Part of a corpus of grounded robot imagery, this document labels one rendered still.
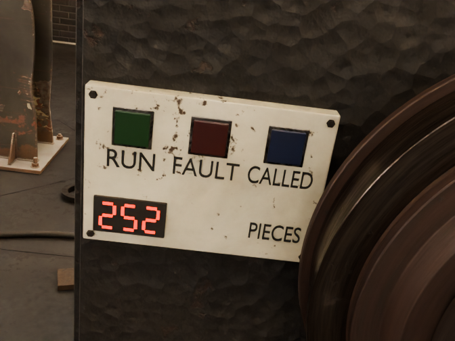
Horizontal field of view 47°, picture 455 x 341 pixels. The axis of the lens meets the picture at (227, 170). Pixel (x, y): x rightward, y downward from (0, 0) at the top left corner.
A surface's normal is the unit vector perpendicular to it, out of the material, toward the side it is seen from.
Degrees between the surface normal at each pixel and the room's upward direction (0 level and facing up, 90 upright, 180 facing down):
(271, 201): 90
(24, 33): 90
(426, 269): 71
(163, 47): 90
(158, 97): 90
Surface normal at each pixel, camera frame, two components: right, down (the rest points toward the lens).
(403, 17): -0.01, 0.40
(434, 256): -0.77, -0.25
